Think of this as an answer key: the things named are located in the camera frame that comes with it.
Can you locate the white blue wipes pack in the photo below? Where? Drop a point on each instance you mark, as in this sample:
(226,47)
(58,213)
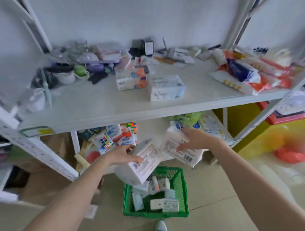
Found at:
(175,125)

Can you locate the navy wet wipes pack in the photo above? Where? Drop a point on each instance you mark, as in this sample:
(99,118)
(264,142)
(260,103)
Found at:
(240,70)

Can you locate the pale green hairbrush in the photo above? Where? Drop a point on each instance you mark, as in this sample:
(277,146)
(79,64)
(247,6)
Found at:
(47,95)

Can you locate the pale blue printed tissue pack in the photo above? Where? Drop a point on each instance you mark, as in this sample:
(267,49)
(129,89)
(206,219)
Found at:
(164,88)

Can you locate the cream rolling pin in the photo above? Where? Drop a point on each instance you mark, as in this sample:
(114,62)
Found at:
(82,161)

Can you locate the green plastic basket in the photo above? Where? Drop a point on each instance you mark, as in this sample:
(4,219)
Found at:
(181,190)

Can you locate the black fabric piece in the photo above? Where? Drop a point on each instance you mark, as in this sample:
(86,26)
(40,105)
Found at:
(97,78)

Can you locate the pile of white tissue packs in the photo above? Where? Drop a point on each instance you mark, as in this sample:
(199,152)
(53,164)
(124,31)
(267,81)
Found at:
(170,205)

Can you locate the white metal side rack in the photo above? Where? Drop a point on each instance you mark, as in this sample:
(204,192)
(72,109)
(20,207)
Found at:
(4,176)

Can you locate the cube puzzle in packet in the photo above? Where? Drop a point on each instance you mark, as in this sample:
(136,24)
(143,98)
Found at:
(104,142)

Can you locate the small clear glass jar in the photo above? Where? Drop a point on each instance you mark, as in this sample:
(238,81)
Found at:
(78,46)

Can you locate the white round pouch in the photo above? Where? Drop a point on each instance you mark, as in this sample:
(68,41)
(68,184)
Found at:
(35,101)

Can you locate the person's right hand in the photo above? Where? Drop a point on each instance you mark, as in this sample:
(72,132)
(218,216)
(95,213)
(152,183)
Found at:
(202,141)

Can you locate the purple oval case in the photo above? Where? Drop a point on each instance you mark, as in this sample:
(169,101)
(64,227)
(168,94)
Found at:
(95,67)

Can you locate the white lilac flat case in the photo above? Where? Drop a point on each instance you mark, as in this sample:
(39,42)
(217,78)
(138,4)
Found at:
(89,57)

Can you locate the brown cardboard box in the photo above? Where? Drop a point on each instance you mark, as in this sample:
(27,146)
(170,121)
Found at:
(59,145)

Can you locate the pile of red white packets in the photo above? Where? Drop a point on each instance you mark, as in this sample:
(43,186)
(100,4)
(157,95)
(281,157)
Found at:
(269,78)

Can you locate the black flat pouch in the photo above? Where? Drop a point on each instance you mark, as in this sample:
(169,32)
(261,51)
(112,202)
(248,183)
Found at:
(59,69)

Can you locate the white plastic jug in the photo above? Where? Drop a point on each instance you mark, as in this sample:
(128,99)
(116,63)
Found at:
(281,58)

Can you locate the white blue noodle bag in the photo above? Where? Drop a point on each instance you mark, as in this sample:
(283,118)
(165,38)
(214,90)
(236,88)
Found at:
(212,126)

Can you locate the colourful puzzle cube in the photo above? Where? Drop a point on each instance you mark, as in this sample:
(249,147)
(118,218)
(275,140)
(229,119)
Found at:
(131,126)

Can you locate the black wallet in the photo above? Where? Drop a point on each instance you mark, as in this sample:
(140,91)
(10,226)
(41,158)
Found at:
(135,48)

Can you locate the person's left forearm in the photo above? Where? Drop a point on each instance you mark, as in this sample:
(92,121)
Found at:
(71,197)

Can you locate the red round lid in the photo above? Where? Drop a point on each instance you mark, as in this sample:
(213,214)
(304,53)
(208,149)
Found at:
(93,157)

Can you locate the orange comb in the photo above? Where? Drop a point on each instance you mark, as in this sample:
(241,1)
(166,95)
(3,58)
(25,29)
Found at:
(164,60)

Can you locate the clear plastic packet bundle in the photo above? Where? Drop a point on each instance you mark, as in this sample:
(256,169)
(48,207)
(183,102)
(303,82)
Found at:
(109,53)

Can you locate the orange patterned tissue pack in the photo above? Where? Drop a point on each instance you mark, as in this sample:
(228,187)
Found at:
(129,79)

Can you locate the pack of black-capped pens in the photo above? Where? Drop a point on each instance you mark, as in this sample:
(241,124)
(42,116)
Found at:
(260,50)

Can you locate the green bordered shelf label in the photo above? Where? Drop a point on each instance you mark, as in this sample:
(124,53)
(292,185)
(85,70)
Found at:
(35,132)

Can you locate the small black box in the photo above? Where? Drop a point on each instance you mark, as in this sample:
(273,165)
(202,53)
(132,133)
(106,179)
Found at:
(149,47)

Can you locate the white carded accessories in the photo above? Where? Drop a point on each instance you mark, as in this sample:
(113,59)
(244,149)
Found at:
(178,53)

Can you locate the person's white shoe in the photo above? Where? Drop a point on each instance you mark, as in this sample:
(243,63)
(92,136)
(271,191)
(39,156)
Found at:
(161,226)

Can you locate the green plastic bag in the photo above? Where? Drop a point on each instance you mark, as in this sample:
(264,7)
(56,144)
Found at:
(188,117)

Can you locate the black torch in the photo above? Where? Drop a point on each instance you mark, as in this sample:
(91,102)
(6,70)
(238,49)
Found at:
(214,46)

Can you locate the white flat packet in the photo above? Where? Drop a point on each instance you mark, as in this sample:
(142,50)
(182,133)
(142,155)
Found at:
(91,211)

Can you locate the clear plastic bag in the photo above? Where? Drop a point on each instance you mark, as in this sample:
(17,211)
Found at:
(293,104)

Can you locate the dark patterned packet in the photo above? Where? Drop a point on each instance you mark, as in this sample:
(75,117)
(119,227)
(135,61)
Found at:
(85,134)

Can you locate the green round case white loop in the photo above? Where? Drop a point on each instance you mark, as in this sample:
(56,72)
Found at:
(79,70)

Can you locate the person's left hand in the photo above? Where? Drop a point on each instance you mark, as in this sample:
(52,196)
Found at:
(119,155)

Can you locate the person's right forearm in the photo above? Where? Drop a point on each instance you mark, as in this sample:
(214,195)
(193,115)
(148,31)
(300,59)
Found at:
(257,190)

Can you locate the white metal shelving unit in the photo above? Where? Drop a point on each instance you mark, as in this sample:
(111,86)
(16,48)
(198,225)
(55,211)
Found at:
(107,104)

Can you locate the small metal clip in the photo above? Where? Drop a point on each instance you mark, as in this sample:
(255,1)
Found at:
(165,44)

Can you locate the white blue red salt bag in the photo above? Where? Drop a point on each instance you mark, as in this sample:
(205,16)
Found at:
(126,141)
(114,131)

